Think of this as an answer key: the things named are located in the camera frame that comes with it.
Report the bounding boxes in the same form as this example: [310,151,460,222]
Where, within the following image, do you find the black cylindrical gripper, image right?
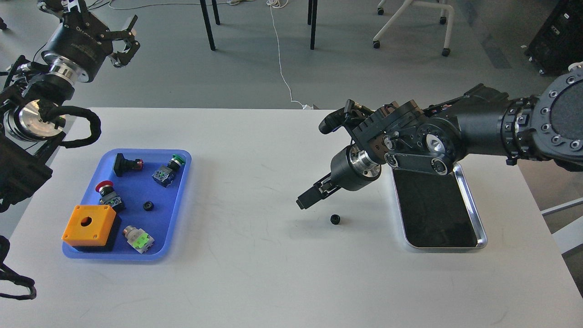
[296,144,382,210]

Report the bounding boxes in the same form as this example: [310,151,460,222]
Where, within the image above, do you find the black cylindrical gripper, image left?
[37,0,140,82]

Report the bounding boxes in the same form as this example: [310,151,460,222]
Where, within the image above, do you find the small black gear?
[142,201,154,211]
[330,214,341,226]

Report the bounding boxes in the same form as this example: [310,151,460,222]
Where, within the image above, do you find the white robot base right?
[541,197,583,255]

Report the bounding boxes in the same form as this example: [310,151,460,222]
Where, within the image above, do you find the black robot arm, image right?
[297,62,583,209]

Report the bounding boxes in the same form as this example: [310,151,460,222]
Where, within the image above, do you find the silver metal tray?
[392,164,488,252]

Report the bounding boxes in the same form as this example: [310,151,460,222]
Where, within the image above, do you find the blue plastic tray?
[61,148,192,261]

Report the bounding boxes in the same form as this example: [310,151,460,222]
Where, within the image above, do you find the black table leg left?
[199,0,221,51]

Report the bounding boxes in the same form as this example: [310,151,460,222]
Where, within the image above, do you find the black table leg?
[307,0,318,50]
[199,0,221,51]

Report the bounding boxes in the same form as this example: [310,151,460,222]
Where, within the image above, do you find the red mushroom push button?
[95,180,126,213]

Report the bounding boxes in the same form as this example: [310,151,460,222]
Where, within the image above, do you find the black table leg right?
[307,0,318,50]

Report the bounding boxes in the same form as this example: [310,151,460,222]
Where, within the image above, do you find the white chair base with casters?
[372,0,455,57]

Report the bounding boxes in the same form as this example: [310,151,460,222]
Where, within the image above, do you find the orange and black button box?
[61,204,121,252]

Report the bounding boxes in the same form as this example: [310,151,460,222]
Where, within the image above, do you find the black cabinet top right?
[525,0,583,76]

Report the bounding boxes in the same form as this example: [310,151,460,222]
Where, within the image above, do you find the black cable on floor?
[87,0,201,11]

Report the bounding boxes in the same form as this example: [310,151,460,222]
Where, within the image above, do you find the black switch with red tip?
[113,152,144,177]

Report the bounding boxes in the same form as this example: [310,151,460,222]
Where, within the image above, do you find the green push button switch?
[152,154,186,188]

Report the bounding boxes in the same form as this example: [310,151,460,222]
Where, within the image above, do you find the white cable on floor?
[266,0,315,111]

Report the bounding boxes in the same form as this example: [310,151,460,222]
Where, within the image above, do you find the silver switch with green block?
[123,225,155,254]

